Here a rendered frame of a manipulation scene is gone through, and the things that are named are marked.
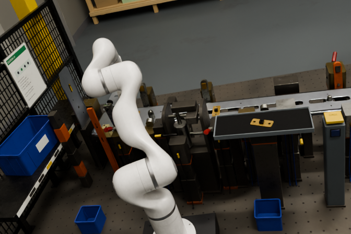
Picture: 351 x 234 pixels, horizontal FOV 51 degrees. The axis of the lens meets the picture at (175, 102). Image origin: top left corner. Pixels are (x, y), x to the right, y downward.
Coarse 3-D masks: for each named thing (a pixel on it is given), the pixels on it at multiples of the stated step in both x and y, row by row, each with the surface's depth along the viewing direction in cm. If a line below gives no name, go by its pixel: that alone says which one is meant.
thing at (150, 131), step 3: (150, 126) 175; (147, 129) 174; (150, 129) 173; (147, 132) 172; (150, 132) 171; (153, 132) 171; (150, 135) 170; (153, 135) 170; (153, 138) 171; (156, 141) 172; (171, 183) 188; (165, 186) 189; (168, 186) 187; (171, 186) 189; (168, 189) 189; (171, 189) 189
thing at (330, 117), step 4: (324, 112) 139; (328, 112) 139; (332, 112) 138; (336, 112) 138; (340, 112) 137; (324, 116) 138; (328, 116) 137; (332, 116) 136; (336, 116) 136; (340, 116) 135; (328, 120) 135; (332, 120) 135; (336, 120) 134; (340, 120) 134
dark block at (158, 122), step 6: (156, 120) 169; (156, 126) 165; (162, 126) 164; (156, 132) 166; (162, 132) 165; (156, 138) 168; (162, 138) 168; (162, 144) 170; (168, 144) 170; (168, 150) 172; (174, 180) 182; (180, 180) 183; (174, 186) 185; (180, 186) 184; (174, 192) 187
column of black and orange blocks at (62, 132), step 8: (56, 112) 182; (56, 120) 182; (56, 128) 184; (64, 128) 187; (64, 136) 186; (64, 144) 190; (72, 144) 192; (72, 152) 192; (72, 160) 195; (80, 160) 199; (80, 168) 198; (80, 176) 202; (88, 176) 205; (88, 184) 204
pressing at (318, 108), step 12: (276, 96) 183; (288, 96) 181; (300, 96) 178; (312, 96) 176; (324, 96) 174; (336, 96) 172; (348, 96) 170; (144, 108) 203; (156, 108) 200; (228, 108) 185; (312, 108) 169; (324, 108) 167; (336, 108) 165; (108, 120) 202; (144, 120) 193; (96, 132) 195
